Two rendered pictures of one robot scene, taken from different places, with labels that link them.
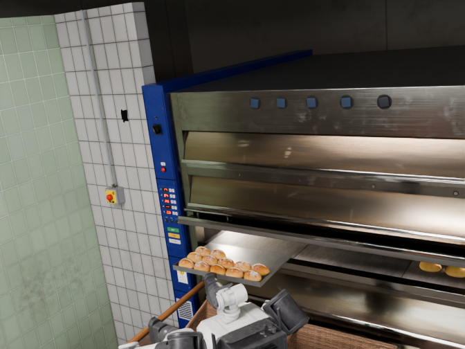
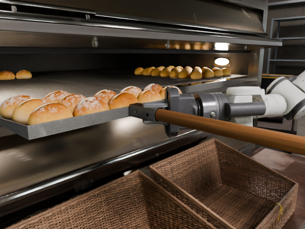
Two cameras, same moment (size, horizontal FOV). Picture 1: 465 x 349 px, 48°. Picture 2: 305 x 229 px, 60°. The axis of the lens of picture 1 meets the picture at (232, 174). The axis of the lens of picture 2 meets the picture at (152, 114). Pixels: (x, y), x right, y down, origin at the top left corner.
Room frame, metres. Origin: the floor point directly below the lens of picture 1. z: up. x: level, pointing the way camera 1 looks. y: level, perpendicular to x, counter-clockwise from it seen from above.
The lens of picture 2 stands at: (2.30, 0.82, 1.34)
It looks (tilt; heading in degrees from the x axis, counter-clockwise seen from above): 13 degrees down; 279
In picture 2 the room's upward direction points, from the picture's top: straight up
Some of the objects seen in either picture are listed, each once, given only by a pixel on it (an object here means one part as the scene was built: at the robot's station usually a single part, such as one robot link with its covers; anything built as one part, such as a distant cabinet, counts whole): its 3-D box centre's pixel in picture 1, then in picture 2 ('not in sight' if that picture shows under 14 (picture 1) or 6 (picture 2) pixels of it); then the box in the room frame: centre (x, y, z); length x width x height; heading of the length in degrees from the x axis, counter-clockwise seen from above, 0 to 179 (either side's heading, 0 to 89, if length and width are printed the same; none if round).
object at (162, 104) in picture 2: not in sight; (155, 103); (2.39, 0.19, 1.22); 0.06 x 0.03 x 0.02; 21
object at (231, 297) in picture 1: (231, 299); not in sight; (1.70, 0.05, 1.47); 0.10 x 0.07 x 0.09; 117
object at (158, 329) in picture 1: (162, 334); not in sight; (1.96, 0.37, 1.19); 0.12 x 0.10 x 0.13; 49
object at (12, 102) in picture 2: (202, 251); (20, 105); (2.73, 0.22, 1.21); 0.10 x 0.07 x 0.05; 59
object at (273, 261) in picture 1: (232, 260); (93, 102); (2.60, 0.05, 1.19); 0.55 x 0.36 x 0.03; 56
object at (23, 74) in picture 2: not in sight; (23, 74); (3.38, -0.76, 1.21); 0.10 x 0.07 x 0.05; 50
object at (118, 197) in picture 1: (115, 194); not in sight; (3.19, 0.77, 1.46); 0.10 x 0.07 x 0.10; 55
